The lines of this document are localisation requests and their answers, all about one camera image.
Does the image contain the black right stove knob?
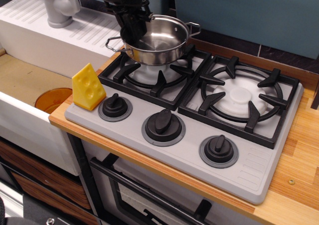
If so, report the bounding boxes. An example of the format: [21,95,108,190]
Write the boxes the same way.
[199,135,239,169]

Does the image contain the black stove knob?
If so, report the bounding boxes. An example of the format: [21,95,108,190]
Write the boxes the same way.
[98,93,133,122]
[142,109,186,147]
[199,135,239,169]

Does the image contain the yellow toy cheese wedge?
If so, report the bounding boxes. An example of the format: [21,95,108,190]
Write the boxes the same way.
[72,63,106,111]

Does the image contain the black left stove knob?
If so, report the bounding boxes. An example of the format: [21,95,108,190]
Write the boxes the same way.
[98,93,133,122]

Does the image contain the black right burner grate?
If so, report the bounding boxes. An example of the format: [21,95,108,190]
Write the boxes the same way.
[178,56,304,149]

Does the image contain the wooden drawer fronts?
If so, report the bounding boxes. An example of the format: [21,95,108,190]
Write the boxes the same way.
[0,138,98,225]

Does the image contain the black left burner grate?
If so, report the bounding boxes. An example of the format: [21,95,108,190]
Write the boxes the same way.
[98,44,212,111]

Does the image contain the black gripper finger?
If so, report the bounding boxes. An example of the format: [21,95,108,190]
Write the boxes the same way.
[121,15,147,44]

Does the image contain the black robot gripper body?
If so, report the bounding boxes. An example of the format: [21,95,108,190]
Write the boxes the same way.
[102,0,153,23]

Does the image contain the stainless steel pot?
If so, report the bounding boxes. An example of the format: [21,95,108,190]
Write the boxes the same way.
[105,14,201,66]

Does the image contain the grey toy faucet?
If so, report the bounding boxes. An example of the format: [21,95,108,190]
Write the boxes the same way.
[44,0,81,28]

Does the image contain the black middle stove knob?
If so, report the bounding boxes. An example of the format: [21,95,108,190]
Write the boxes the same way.
[142,109,186,147]

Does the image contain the grey toy stove top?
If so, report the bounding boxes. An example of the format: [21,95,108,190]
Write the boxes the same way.
[64,32,305,206]

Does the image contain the oven door with black handle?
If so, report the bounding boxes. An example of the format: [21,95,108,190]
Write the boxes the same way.
[89,154,256,225]

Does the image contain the white toy sink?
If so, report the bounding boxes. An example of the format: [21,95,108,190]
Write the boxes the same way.
[0,0,123,176]

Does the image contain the black burner grate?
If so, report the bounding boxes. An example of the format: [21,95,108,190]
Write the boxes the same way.
[98,44,212,111]
[178,56,304,149]

